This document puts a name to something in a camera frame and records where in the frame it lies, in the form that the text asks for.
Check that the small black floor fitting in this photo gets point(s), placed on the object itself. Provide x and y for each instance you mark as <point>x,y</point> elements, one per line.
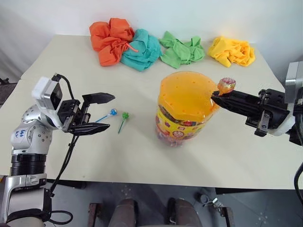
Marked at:
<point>208,201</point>

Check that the crumpled yellow cloth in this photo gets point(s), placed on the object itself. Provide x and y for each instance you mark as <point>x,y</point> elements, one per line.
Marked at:
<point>233,50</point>

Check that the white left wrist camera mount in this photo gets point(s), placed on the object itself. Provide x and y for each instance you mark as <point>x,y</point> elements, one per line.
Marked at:
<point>45,91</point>

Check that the crumpled orange cloth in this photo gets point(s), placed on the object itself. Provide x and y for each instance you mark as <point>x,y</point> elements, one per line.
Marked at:
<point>111,40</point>

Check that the crumpled teal cloth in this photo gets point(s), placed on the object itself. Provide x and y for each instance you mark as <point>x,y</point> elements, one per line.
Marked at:
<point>142,52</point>

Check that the orange perforated jar lid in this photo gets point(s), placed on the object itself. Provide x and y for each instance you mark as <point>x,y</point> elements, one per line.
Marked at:
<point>187,94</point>

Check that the dark rounded shape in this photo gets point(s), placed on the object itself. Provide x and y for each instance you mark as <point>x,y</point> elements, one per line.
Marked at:
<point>124,212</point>
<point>183,212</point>

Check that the crumpled green cloth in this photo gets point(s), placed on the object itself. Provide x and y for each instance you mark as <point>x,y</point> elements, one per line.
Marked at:
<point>182,50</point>

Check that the rusty brown metal bracket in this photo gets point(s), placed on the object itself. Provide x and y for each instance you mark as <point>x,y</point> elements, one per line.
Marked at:
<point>226,216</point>
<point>94,215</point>

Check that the green wrapped lollipop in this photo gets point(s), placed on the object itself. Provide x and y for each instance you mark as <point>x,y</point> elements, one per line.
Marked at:
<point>124,116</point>

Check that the blue wrapped lollipop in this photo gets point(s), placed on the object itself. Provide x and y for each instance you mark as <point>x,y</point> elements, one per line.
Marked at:
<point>113,112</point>

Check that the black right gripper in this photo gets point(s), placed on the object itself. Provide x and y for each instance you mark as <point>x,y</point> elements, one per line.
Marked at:
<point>272,106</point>

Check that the clear jar with yellow label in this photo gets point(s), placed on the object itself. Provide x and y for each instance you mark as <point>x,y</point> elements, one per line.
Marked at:
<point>180,132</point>

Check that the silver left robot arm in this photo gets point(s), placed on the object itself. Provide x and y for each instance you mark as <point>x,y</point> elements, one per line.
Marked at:
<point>28,139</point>

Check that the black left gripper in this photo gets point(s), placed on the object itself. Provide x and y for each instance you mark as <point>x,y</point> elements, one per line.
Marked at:
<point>71,111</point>

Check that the pink yellow lollipop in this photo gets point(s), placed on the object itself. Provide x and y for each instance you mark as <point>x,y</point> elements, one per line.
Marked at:
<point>227,85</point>

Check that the black table frame bar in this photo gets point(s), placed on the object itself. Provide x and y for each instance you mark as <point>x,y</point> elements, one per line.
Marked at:
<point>68,184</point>
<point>255,191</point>

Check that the dark object beside table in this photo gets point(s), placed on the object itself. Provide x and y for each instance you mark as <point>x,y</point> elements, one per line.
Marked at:
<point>7,91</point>

